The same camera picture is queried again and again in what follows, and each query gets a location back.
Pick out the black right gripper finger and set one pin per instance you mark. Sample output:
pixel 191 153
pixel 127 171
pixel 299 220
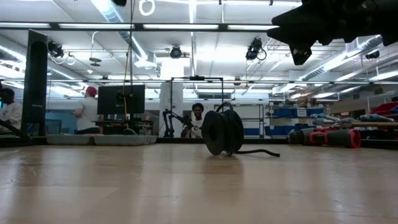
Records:
pixel 292 18
pixel 295 39

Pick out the black background robot arm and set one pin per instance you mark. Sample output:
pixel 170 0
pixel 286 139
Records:
pixel 169 121

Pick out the black ceiling-mounted device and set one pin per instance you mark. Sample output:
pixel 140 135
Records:
pixel 372 55

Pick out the blue storage bin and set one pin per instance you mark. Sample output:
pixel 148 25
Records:
pixel 252 132
pixel 284 112
pixel 276 130
pixel 314 112

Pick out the metal shelving rack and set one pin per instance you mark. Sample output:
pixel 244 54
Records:
pixel 262 121

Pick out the wooden workbench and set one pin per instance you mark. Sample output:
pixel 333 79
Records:
pixel 373 124

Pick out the person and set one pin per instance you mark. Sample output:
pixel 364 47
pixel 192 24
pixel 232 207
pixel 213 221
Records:
pixel 197 123
pixel 11 110
pixel 88 112

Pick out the white pillar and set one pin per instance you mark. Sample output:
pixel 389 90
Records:
pixel 171 93

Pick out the cluttered workbench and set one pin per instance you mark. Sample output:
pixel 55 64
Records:
pixel 140 127

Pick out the black monitor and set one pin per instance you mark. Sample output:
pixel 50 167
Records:
pixel 109 99

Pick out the grey tool kit case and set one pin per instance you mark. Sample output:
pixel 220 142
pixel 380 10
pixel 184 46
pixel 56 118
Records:
pixel 124 140

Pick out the ceiling light track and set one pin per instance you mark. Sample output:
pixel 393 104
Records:
pixel 31 25

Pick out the black ceiling camera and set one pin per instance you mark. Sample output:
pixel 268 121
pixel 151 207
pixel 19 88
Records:
pixel 254 48
pixel 176 52

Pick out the black background camera frame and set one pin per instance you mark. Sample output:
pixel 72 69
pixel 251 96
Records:
pixel 197 77

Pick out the black aluminium table frame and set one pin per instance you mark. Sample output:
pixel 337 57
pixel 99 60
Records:
pixel 180 140

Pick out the black mounted camera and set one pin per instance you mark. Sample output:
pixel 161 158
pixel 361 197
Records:
pixel 56 49

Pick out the black upright post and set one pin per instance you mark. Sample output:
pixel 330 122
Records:
pixel 35 93

